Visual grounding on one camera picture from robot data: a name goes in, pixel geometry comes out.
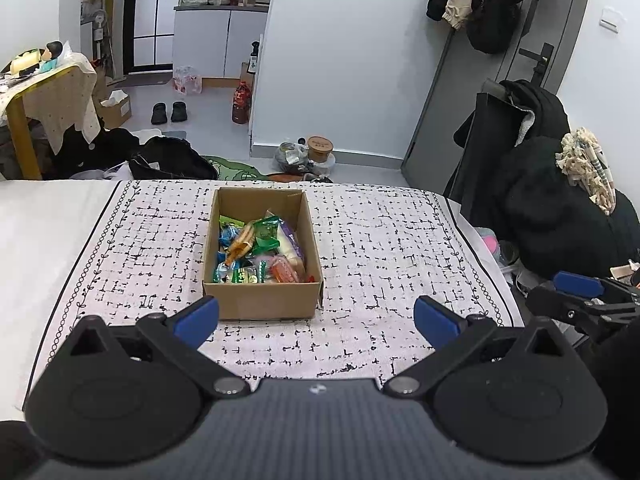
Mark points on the pile of black coats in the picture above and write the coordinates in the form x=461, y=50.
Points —
x=545, y=210

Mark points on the light green candy packet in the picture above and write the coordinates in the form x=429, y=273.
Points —
x=227, y=221

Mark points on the black slipper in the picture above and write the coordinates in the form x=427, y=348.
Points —
x=159, y=114
x=179, y=111

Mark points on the black fleece hanging coat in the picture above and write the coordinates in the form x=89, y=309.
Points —
x=500, y=5

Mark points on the white bed sheet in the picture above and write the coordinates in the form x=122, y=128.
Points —
x=45, y=240

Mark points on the spray bottle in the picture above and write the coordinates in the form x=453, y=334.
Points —
x=254, y=57

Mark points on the yellow wooden table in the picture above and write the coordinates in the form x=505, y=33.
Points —
x=22, y=135

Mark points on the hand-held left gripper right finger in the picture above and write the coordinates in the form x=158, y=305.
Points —
x=435, y=317

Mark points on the plastic trash bag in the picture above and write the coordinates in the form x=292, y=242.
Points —
x=290, y=157

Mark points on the black buttoned coat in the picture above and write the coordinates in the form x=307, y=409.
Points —
x=90, y=152

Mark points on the green striped snack packet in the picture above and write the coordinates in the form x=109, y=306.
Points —
x=242, y=275

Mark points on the black framed glass door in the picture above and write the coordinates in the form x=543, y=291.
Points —
x=150, y=15

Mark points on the red sausage packet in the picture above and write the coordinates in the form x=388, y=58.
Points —
x=282, y=270

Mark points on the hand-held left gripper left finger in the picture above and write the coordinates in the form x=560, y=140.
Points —
x=200, y=317

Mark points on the red oil bottle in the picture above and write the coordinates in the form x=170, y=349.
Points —
x=240, y=105

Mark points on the blue snack packet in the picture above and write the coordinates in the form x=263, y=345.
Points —
x=229, y=234

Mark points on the small table with dotted cloth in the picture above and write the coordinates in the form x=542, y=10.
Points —
x=65, y=95

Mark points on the dark green snack packet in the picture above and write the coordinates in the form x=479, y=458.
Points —
x=265, y=234

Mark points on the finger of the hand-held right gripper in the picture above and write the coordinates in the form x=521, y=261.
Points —
x=577, y=285
x=560, y=305

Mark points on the cardboard box with tissue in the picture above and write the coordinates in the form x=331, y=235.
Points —
x=114, y=110

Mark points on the orange bread packet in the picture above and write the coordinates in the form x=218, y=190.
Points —
x=240, y=245

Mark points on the white long roll packet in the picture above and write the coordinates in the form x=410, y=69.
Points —
x=286, y=255

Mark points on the grey door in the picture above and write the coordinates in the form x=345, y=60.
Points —
x=450, y=110

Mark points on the green rug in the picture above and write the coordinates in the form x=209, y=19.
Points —
x=235, y=167

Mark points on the cream fringed cloth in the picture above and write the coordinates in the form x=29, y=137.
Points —
x=587, y=170

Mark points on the person's right forearm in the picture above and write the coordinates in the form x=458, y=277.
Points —
x=620, y=385

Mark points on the brown paper bucket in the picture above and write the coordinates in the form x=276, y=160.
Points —
x=320, y=149

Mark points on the pack of water bottles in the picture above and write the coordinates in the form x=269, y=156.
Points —
x=187, y=80

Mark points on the black bag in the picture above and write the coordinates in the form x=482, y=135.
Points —
x=172, y=160

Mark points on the cartoon figurine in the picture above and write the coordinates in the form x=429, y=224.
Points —
x=51, y=52

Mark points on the white kitchen cabinet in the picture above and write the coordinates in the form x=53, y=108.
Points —
x=215, y=40

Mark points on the tall cardboard box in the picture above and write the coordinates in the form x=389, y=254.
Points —
x=101, y=85

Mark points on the purple snack packet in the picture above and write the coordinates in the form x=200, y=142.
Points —
x=296, y=244

